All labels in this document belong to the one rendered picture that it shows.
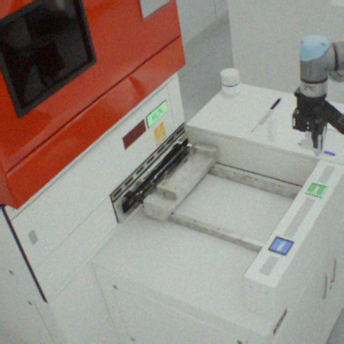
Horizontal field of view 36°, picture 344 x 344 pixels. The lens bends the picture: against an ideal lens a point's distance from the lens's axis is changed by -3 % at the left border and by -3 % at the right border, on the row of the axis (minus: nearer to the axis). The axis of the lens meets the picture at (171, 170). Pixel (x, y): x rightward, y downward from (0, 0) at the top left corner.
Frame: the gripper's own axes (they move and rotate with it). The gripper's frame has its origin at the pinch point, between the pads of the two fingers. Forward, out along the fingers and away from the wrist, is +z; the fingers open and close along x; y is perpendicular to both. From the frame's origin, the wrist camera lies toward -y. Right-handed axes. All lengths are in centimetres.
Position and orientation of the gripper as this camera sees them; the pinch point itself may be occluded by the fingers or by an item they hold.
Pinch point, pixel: (320, 152)
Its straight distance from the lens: 160.7
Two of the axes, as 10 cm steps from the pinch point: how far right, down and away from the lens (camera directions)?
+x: -5.5, 5.8, -6.1
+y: -8.3, -2.5, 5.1
